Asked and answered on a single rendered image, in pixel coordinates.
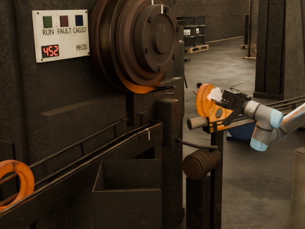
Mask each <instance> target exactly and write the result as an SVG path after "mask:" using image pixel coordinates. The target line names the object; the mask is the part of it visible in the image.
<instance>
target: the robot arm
mask: <svg viewBox="0 0 305 229"><path fill-rule="evenodd" d="M233 89H234V88H232V87H231V88H230V90H228V89H225V90H224V92H223V93H221V91H220V88H218V87H217V88H215V89H212V91H211V92H210V94H209V95H208V96H207V98H208V99H209V100H210V101H211V102H212V103H214V104H216V105H218V106H220V107H222V108H225V109H227V110H234V111H233V112H232V113H231V114H230V115H229V116H228V117H226V118H225V119H224V120H223V121H222V124H223V125H224V126H229V125H230V124H231V123H232V121H233V120H234V119H235V118H236V117H237V116H238V115H239V114H240V113H241V114H242V115H245V116H246V117H248V118H250V119H253V120H255V121H257V123H256V126H255V129H254V132H253V135H252V138H251V142H250V146H251V147H252V148H253V149H255V150H257V151H265V150H266V149H267V147H268V144H269V143H272V142H274V141H277V140H281V139H283V138H285V137H286V136H287V135H288V134H289V133H291V132H293V131H294V130H296V129H297V128H299V127H301V126H302V125H304V124H305V103H304V104H303V105H301V106H300V107H298V108H297V109H295V110H293V111H292V112H290V113H289V114H287V115H286V116H284V115H283V113H281V112H280V111H277V110H275V109H273V108H270V107H267V106H265V105H262V104H260V103H257V102H255V101H251V97H252V96H249V95H247V94H244V93H242V92H241V91H240V90H237V89H234V90H237V91H238V92H235V91H233Z"/></svg>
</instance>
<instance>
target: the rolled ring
mask: <svg viewBox="0 0 305 229"><path fill-rule="evenodd" d="M14 171H15V172H16V173H17V174H18V175H19V176H20V180H21V188H20V192H19V194H18V196H17V197H16V199H15V200H14V201H13V202H12V203H11V204H9V205H7V206H4V207H0V211H2V210H3V209H5V208H7V207H8V206H10V205H12V204H14V203H15V202H17V201H19V200H21V199H22V198H24V197H26V196H27V195H29V194H31V193H33V191H34V176H33V173H32V171H31V169H30V168H29V167H28V166H27V165H26V164H24V163H22V162H19V161H16V160H5V161H2V162H0V179H1V178H2V177H3V176H4V175H5V174H7V173H9V172H14Z"/></svg>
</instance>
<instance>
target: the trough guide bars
mask: <svg viewBox="0 0 305 229"><path fill-rule="evenodd" d="M301 98H305V95H304V96H300V97H296V98H292V99H288V100H283V101H279V102H275V103H271V104H266V105H265V106H271V105H276V104H280V103H284V104H281V105H276V106H272V107H270V108H273V109H276V108H280V107H284V108H281V109H277V111H282V110H287V109H291V108H292V111H293V110H295V109H296V107H298V106H301V105H303V104H304V103H302V104H298V105H296V104H297V103H301V102H305V99H302V100H298V101H293V102H289V103H288V101H292V100H297V99H301ZM288 105H292V106H289V107H288ZM221 116H222V115H219V116H216V118H220V117H221ZM242 116H244V115H242V114H239V115H238V116H237V118H238V117H242ZM245 119H249V118H248V117H244V118H240V119H235V120H233V121H232V123H233V122H237V121H240V120H245ZM223 120H224V119H219V120H215V121H211V122H209V123H210V124H213V125H210V128H213V132H214V133H217V126H220V125H223V124H222V123H219V124H217V122H221V121H223Z"/></svg>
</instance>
